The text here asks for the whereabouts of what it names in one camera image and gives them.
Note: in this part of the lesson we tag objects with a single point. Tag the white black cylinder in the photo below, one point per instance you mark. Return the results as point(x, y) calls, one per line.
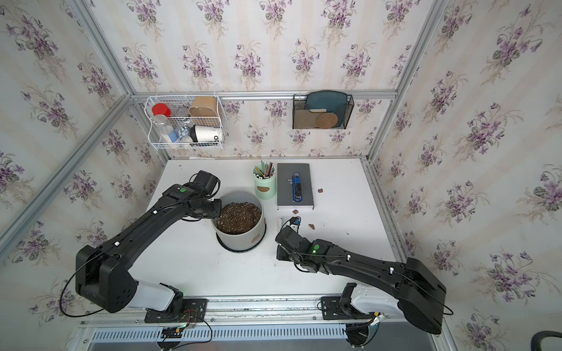
point(203, 134)

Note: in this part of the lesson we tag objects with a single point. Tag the round cork coaster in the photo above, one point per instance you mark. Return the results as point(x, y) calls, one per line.
point(326, 121)

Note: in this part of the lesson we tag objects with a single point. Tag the green pencil cup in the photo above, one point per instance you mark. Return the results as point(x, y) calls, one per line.
point(265, 180)

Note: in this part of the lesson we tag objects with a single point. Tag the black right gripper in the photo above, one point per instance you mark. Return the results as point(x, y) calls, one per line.
point(279, 254)

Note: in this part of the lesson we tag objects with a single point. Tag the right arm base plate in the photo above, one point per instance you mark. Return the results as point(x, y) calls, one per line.
point(335, 308)

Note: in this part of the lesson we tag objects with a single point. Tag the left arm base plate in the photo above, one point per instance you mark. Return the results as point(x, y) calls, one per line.
point(188, 310)

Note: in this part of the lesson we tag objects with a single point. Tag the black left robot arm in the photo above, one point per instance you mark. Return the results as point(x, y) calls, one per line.
point(102, 272)

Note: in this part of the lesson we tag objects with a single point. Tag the grey hardcover book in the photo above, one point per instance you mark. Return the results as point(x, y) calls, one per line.
point(284, 186)

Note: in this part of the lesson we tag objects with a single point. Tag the grey ceramic pot with soil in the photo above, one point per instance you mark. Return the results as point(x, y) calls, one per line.
point(242, 212)

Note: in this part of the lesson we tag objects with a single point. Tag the black mesh wall organizer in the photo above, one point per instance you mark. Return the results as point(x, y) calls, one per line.
point(303, 119)

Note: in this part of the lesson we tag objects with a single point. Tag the white wire wall basket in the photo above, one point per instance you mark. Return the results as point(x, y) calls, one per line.
point(183, 122)

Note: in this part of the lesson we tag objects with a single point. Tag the red lidded jar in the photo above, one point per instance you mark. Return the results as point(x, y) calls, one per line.
point(161, 109)

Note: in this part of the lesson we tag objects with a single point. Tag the black pot saucer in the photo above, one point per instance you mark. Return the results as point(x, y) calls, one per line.
point(239, 243)

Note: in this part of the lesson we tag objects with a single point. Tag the small circuit board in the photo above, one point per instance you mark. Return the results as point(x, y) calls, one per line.
point(172, 333)

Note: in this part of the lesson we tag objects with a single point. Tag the brown cardboard box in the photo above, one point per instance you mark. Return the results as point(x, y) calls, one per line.
point(204, 106)

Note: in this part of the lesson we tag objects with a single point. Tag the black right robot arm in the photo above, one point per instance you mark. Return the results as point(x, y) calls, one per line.
point(420, 294)

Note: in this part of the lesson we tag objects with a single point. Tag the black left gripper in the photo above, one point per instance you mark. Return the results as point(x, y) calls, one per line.
point(218, 212)

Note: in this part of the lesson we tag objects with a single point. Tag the clear plastic bottle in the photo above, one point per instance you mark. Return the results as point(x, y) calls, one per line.
point(166, 130)

